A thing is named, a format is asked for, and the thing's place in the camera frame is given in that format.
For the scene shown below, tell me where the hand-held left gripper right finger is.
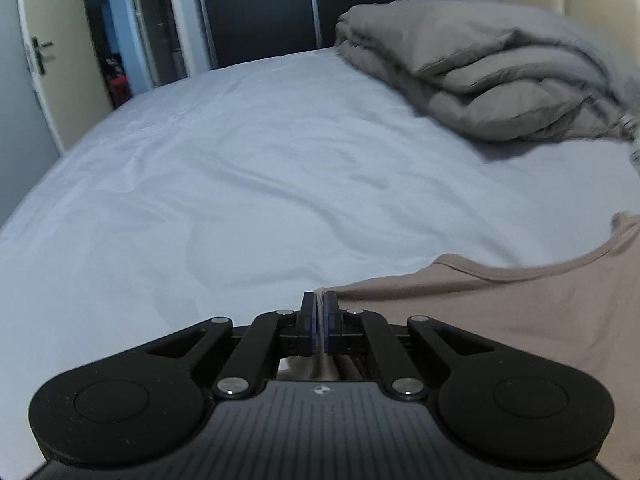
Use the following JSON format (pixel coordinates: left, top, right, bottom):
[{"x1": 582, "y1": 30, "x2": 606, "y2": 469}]
[{"x1": 322, "y1": 291, "x2": 494, "y2": 401}]

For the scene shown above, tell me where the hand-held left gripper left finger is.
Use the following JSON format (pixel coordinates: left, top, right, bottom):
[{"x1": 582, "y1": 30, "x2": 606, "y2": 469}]
[{"x1": 145, "y1": 291, "x2": 321, "y2": 401}]

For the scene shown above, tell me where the beige garment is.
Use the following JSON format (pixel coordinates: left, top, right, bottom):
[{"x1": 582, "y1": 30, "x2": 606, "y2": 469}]
[{"x1": 277, "y1": 212, "x2": 640, "y2": 476}]

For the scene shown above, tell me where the bed with light blue sheet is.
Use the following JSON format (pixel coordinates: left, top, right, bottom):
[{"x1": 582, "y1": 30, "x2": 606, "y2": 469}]
[{"x1": 0, "y1": 46, "x2": 640, "y2": 466}]

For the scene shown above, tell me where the folded grey duvet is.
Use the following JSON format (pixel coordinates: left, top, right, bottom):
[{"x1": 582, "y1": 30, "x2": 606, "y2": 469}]
[{"x1": 334, "y1": 0, "x2": 640, "y2": 143}]

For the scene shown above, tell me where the dark sliding wardrobe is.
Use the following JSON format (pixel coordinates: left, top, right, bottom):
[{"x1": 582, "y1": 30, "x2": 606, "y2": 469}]
[{"x1": 192, "y1": 0, "x2": 438, "y2": 68}]

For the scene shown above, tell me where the grey striped garment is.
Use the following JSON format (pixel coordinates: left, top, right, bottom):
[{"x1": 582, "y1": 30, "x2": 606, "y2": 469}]
[{"x1": 619, "y1": 112, "x2": 640, "y2": 177}]

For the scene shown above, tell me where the cream door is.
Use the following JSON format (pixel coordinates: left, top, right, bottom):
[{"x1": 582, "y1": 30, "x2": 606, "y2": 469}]
[{"x1": 16, "y1": 0, "x2": 114, "y2": 154}]

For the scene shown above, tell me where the metal door handle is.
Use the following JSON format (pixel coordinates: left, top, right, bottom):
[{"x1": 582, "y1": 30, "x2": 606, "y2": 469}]
[{"x1": 31, "y1": 36, "x2": 55, "y2": 77}]

